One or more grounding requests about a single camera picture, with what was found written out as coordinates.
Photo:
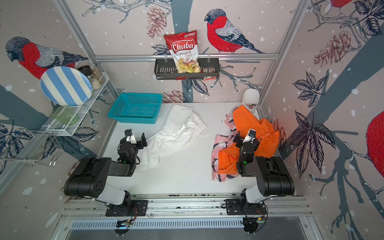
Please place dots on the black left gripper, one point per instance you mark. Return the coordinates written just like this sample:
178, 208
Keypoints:
135, 142

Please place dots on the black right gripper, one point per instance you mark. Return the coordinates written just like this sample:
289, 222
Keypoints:
244, 142

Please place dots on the white shorts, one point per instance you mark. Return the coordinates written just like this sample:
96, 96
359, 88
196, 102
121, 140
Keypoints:
181, 125

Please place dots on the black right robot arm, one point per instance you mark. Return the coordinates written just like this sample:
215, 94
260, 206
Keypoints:
272, 176

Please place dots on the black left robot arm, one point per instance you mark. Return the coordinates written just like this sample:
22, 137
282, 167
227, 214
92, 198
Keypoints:
89, 179

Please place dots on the orange cloth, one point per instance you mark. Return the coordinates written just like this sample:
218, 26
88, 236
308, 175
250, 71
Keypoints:
269, 137

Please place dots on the pink patterned cloth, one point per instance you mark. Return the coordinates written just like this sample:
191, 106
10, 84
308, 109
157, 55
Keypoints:
225, 154

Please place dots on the teal plastic basket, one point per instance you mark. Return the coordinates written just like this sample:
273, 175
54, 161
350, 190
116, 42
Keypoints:
136, 108

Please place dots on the white mannequin head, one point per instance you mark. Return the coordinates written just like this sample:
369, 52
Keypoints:
251, 98

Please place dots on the green glass cup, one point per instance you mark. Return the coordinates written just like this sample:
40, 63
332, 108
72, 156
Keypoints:
65, 115

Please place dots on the beige spice jar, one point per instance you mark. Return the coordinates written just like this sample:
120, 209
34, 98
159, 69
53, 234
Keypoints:
96, 78

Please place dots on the blue white striped plate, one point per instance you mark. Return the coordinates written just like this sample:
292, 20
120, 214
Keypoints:
66, 86

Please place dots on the dark lid spice jar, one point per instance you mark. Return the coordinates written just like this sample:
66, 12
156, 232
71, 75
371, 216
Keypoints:
87, 71

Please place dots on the red Chuba chips bag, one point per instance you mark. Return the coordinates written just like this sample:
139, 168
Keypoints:
183, 48

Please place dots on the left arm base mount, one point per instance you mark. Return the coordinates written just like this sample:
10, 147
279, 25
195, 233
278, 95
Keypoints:
136, 208

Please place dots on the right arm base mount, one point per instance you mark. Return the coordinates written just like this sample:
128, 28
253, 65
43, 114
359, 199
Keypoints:
235, 207

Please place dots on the clear acrylic wall shelf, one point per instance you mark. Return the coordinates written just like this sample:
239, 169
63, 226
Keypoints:
78, 114

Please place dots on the metal wire rack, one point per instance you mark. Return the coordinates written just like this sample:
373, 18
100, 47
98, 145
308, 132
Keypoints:
31, 147

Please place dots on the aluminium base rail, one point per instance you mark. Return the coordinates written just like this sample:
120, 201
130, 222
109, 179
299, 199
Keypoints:
183, 206

